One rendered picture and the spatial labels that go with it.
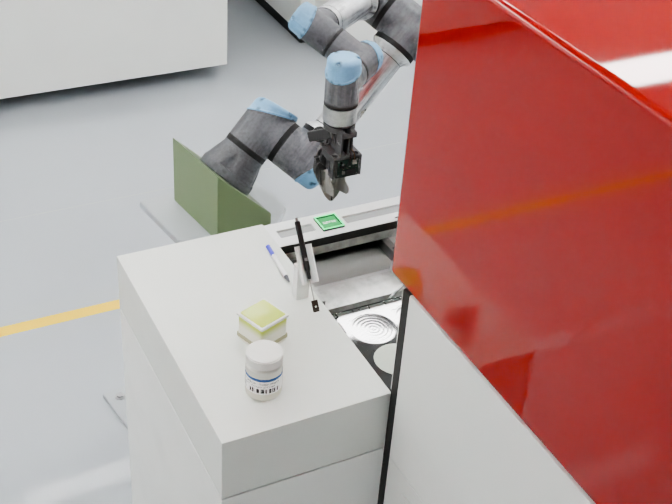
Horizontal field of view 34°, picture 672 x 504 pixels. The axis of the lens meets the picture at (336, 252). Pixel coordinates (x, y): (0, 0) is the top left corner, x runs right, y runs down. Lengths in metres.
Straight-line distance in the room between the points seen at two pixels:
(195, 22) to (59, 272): 1.61
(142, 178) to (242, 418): 2.63
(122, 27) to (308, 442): 3.25
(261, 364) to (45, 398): 1.62
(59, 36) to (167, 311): 2.86
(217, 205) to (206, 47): 2.62
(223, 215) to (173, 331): 0.55
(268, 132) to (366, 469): 0.92
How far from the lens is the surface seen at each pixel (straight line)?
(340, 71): 2.34
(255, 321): 2.17
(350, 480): 2.26
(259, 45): 5.74
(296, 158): 2.74
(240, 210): 2.75
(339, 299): 2.49
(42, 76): 5.08
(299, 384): 2.14
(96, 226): 4.31
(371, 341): 2.35
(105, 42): 5.10
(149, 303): 2.33
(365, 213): 2.65
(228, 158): 2.75
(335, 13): 2.53
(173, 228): 2.82
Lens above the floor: 2.40
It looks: 35 degrees down
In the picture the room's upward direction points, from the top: 4 degrees clockwise
